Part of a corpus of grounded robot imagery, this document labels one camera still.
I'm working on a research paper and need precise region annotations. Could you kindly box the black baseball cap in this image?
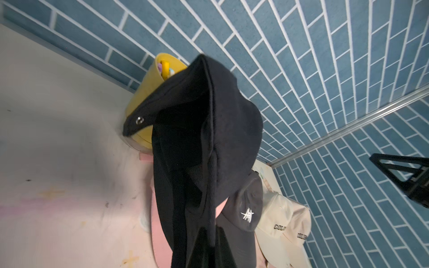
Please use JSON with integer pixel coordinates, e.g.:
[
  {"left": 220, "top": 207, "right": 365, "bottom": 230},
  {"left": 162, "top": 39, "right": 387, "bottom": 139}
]
[{"left": 122, "top": 53, "right": 264, "bottom": 268}]

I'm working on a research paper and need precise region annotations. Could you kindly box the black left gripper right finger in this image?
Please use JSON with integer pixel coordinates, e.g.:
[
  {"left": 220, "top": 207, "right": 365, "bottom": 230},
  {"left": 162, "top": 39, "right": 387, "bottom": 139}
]
[{"left": 216, "top": 226, "right": 237, "bottom": 268}]

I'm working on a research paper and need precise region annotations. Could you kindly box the pink baseball cap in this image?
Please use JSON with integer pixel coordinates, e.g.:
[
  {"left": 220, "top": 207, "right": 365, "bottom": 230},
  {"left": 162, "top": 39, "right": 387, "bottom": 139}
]
[{"left": 150, "top": 156, "right": 227, "bottom": 268}]

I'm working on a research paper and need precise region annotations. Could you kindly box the grey baseball cap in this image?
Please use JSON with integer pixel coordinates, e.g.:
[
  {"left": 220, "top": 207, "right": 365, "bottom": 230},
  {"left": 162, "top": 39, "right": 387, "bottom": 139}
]
[{"left": 216, "top": 171, "right": 263, "bottom": 268}]

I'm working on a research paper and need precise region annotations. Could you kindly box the beige Colorado baseball cap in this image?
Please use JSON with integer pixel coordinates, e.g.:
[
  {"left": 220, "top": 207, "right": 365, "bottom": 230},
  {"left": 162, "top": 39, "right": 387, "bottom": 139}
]
[{"left": 282, "top": 199, "right": 312, "bottom": 268}]

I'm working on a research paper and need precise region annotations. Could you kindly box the yellow pen holder cup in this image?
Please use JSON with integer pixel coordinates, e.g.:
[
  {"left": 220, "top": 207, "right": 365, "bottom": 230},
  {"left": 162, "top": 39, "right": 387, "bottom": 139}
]
[{"left": 124, "top": 53, "right": 187, "bottom": 153}]

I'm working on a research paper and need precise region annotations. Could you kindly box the cream white baseball cap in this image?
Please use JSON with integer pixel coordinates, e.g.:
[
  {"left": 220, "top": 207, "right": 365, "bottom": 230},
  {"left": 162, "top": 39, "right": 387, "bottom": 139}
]
[{"left": 255, "top": 192, "right": 293, "bottom": 268}]

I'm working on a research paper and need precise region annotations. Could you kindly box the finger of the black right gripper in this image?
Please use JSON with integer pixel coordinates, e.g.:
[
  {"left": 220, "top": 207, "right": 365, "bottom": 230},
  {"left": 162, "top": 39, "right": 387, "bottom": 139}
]
[{"left": 369, "top": 154, "right": 429, "bottom": 208}]

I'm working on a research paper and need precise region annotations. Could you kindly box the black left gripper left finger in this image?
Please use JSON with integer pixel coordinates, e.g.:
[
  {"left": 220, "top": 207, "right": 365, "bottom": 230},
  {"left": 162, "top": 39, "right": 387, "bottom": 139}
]
[{"left": 187, "top": 227, "right": 216, "bottom": 268}]

